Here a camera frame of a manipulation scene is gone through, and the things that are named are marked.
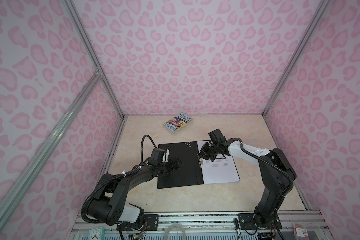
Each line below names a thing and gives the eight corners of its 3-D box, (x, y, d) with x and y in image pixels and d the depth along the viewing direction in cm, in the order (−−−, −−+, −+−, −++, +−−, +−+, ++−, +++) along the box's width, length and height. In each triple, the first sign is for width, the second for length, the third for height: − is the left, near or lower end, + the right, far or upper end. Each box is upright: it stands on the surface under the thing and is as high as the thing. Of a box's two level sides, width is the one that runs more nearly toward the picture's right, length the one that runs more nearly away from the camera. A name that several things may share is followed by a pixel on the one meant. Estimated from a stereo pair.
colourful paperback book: (173, 134, 110) (173, 132, 108) (163, 125, 116) (163, 123, 114) (193, 120, 119) (193, 118, 117) (182, 113, 125) (182, 110, 123)
